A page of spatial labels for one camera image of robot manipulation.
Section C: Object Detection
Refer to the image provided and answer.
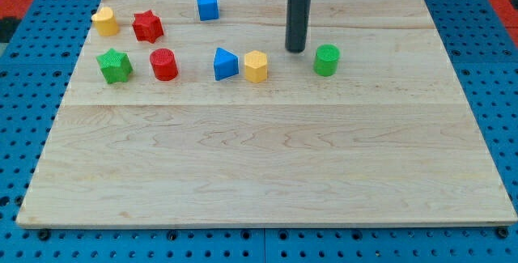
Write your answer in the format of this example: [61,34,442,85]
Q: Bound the green cylinder block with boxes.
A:
[313,44,340,77]

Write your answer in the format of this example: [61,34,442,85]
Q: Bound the red star block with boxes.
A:
[132,10,163,44]

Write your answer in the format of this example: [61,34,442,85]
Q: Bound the yellow heart block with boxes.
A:
[91,6,119,36]

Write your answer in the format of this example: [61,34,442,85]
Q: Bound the red cylinder block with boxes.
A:
[150,49,178,81]

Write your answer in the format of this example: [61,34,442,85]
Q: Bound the blue cube block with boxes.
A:
[197,0,219,21]

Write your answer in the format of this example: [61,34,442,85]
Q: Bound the light wooden board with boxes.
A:
[17,0,517,229]

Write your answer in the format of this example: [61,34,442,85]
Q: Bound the blue triangle block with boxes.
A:
[213,48,239,81]

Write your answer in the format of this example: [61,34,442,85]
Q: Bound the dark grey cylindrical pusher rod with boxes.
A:
[285,0,311,53]

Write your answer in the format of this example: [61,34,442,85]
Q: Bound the green star block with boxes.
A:
[96,48,133,84]

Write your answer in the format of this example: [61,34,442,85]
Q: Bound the yellow hexagon block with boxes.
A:
[244,50,268,83]

